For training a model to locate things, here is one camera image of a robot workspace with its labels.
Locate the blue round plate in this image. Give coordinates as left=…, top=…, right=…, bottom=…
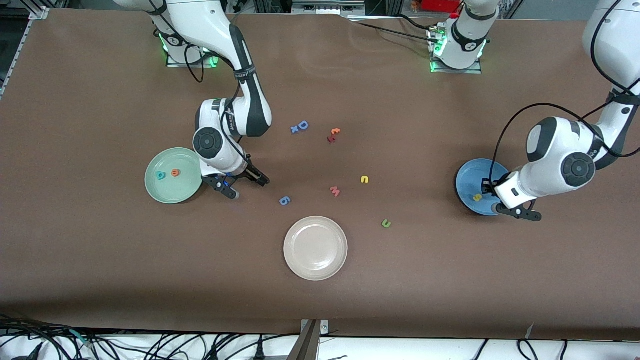
left=455, top=158, right=516, bottom=217

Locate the light green round plate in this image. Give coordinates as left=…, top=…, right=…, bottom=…
left=144, top=147, right=205, bottom=205

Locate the beige round plate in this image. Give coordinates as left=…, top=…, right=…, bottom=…
left=283, top=215, right=349, bottom=282

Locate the brown table cover sheet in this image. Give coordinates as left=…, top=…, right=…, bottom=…
left=0, top=7, right=640, bottom=342

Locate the grey equipment box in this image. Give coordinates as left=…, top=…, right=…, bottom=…
left=291, top=0, right=367, bottom=17

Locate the red box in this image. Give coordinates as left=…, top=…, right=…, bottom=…
left=419, top=0, right=463, bottom=14

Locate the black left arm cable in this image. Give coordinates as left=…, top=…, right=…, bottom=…
left=487, top=0, right=640, bottom=183

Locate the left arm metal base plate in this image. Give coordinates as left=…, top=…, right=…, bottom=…
left=430, top=60, right=483, bottom=75

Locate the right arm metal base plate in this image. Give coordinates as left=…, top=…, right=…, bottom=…
left=166, top=52, right=220, bottom=68

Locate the grey metal post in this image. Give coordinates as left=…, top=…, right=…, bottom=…
left=287, top=319, right=321, bottom=360

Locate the black tabletop cable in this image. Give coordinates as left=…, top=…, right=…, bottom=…
left=356, top=21, right=436, bottom=43

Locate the teal connector cable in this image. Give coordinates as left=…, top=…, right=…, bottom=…
left=69, top=329, right=96, bottom=349

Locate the aluminium frame rail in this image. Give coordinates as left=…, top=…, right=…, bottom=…
left=0, top=20, right=32, bottom=98

